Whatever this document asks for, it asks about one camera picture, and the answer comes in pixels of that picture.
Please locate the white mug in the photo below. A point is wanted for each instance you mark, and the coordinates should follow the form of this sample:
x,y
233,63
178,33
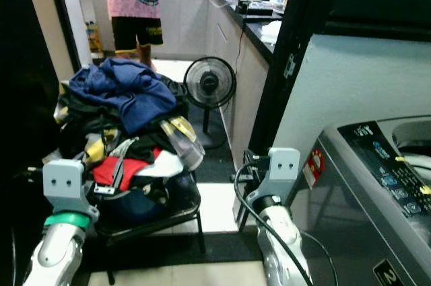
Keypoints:
x,y
285,1

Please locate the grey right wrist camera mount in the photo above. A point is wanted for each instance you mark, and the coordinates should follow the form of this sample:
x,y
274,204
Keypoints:
x,y
279,171

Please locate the grey top-load washing machine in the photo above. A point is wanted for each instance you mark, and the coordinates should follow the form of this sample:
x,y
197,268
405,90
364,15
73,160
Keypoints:
x,y
370,198

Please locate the red garment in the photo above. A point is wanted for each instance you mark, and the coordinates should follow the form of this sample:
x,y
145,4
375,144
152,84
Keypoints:
x,y
104,168

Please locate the grey yellow garment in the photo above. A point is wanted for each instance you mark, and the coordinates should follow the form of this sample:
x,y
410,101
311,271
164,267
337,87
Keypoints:
x,y
185,139

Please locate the red round sticker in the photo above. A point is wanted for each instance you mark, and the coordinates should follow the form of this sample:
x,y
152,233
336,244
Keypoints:
x,y
314,165

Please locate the black tray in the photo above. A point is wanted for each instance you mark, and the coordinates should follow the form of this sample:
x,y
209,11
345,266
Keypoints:
x,y
256,9

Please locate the yellow bottle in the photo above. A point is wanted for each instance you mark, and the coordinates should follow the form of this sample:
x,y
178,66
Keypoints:
x,y
93,37

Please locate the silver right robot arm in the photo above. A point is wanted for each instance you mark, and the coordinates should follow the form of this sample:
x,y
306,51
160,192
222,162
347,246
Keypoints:
x,y
279,245

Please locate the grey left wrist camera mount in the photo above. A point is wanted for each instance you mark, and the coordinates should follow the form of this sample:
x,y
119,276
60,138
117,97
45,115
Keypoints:
x,y
64,180

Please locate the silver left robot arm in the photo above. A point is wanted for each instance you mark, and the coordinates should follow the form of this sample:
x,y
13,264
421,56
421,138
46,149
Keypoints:
x,y
55,249

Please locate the white folded cloth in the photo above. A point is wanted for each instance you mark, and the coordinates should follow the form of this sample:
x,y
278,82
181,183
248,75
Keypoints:
x,y
271,30

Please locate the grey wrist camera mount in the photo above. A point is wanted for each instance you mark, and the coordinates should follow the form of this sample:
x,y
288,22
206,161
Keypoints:
x,y
279,171
64,180

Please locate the black door frame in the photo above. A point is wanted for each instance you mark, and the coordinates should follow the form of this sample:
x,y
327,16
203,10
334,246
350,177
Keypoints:
x,y
283,64

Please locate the black chair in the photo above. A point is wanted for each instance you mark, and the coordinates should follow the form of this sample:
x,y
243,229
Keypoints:
x,y
178,215

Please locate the black garment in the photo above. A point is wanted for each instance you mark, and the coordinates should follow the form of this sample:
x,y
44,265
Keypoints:
x,y
84,131

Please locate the black standing fan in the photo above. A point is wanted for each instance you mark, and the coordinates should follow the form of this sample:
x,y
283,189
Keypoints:
x,y
209,81

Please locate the dark blue garment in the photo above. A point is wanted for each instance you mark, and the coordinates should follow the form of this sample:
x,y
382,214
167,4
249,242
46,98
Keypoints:
x,y
128,91

